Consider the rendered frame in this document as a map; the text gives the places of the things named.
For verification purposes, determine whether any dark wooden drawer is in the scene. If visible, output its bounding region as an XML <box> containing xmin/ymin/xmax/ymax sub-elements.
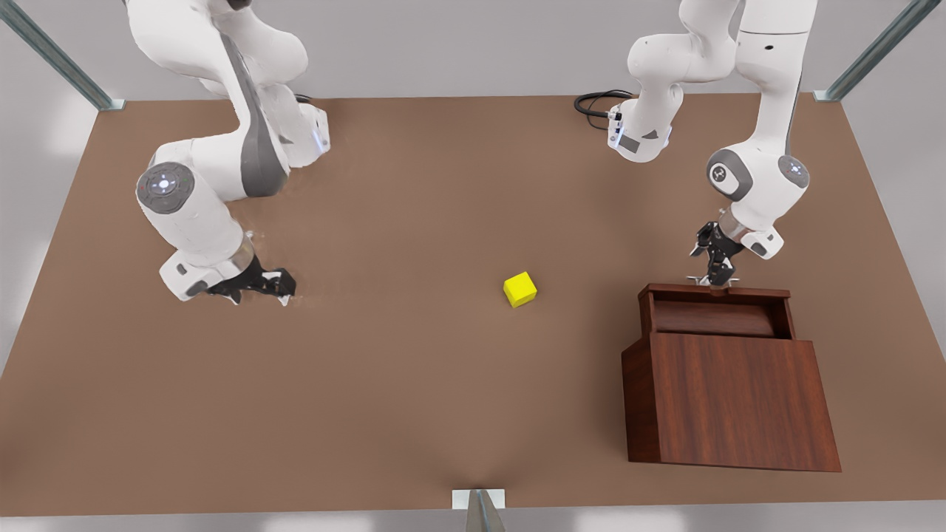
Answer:
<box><xmin>639</xmin><ymin>283</ymin><xmax>797</xmax><ymax>341</ymax></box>

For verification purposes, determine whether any yellow cube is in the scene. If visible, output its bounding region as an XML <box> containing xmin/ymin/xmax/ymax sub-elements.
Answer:
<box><xmin>504</xmin><ymin>271</ymin><xmax>538</xmax><ymax>309</ymax></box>

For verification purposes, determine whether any dark wooden cabinet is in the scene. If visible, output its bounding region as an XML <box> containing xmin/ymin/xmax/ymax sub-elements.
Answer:
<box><xmin>622</xmin><ymin>332</ymin><xmax>843</xmax><ymax>473</ymax></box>

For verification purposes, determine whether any silver frame post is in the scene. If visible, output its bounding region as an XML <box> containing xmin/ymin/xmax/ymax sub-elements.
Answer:
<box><xmin>0</xmin><ymin>0</ymin><xmax>126</xmax><ymax>112</ymax></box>
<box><xmin>814</xmin><ymin>0</ymin><xmax>944</xmax><ymax>103</ymax></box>
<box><xmin>452</xmin><ymin>488</ymin><xmax>507</xmax><ymax>532</ymax></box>

